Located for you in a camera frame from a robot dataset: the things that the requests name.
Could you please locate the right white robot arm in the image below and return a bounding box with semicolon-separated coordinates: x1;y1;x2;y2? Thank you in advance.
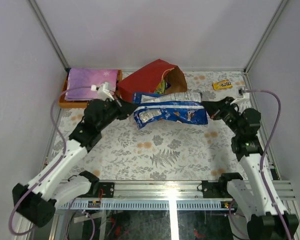
202;97;299;240

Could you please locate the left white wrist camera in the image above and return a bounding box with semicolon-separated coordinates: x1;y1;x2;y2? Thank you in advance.
90;82;115;101

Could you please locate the yellow M&M candy packet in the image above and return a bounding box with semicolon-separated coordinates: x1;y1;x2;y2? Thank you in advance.
212;79;233;91

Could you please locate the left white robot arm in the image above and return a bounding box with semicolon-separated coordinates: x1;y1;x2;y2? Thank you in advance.
12;98;138;228

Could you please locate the orange plastic tray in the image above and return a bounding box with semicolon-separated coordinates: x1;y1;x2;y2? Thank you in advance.
58;68;123;109

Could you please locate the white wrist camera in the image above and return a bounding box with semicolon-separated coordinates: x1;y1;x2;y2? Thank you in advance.
90;82;115;101
232;86;250;105

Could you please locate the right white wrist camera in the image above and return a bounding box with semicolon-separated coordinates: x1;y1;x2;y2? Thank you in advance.
232;86;250;105

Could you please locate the blue Doritos chip bag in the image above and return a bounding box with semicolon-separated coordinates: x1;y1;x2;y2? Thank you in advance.
132;91;208;129

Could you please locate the floral patterned table mat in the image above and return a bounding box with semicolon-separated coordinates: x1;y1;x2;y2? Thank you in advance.
44;70;274;181

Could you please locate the red brown paper bag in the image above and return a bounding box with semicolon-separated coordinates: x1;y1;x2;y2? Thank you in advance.
117;59;188;102

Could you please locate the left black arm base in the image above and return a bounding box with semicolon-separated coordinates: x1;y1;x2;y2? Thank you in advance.
67;170;115;199

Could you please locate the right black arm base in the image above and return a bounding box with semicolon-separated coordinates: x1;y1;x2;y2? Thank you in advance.
196;172;243;199

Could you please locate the purple Frozen fabric cloth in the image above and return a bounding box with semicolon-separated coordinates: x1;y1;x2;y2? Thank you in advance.
64;67;119;101

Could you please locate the aluminium front rail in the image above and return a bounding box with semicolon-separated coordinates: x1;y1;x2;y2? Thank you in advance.
27;178;297;200

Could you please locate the green yellow snack packet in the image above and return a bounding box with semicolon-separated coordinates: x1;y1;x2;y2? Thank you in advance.
154;76;172;95

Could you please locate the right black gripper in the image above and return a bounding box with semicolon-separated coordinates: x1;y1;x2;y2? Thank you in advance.
201;97;243;136

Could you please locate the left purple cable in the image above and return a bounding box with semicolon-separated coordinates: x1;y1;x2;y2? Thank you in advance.
8;85;96;240

